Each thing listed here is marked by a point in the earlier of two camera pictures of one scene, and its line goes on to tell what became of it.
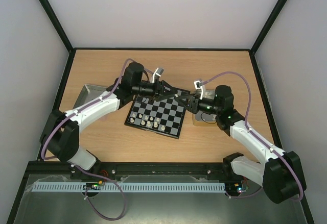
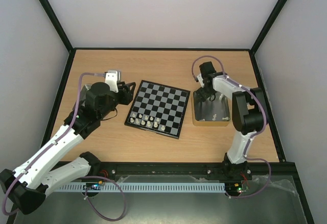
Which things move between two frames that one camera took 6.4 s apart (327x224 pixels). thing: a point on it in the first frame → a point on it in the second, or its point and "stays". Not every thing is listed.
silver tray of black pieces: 89,93 stays
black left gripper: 160,90 → 127,96
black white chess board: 164,116 stays
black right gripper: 192,103 → 203,91
